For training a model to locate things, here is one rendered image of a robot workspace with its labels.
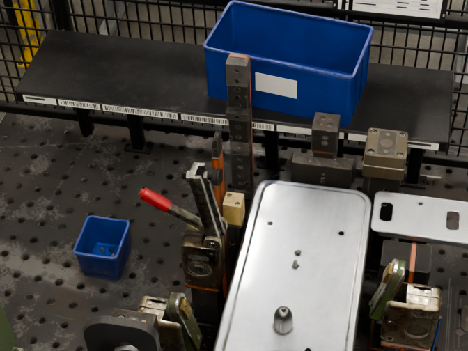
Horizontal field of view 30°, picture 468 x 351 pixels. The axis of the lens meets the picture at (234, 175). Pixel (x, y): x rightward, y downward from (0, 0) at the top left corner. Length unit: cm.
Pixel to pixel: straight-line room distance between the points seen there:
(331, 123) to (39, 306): 73
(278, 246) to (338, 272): 12
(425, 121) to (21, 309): 93
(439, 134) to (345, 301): 42
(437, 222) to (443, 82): 36
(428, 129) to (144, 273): 68
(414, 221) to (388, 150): 14
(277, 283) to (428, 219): 31
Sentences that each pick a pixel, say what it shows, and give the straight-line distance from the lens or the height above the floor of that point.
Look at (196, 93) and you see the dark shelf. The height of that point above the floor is 103.
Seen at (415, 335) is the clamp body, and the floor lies 96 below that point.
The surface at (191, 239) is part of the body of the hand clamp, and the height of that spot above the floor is 105.
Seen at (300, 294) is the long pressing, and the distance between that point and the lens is 151.
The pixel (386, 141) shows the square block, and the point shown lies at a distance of 168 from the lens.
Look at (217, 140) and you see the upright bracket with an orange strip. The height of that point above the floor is 120.
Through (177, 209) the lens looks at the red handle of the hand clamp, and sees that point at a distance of 148.
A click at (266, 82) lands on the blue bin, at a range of 172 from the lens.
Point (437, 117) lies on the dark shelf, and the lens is 178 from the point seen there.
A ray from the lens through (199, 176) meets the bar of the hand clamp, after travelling 139.
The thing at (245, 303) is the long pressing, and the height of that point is 100.
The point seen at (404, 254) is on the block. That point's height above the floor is 98.
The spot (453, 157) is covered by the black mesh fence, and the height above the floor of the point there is 76.
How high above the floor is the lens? 223
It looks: 47 degrees down
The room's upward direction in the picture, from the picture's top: 3 degrees counter-clockwise
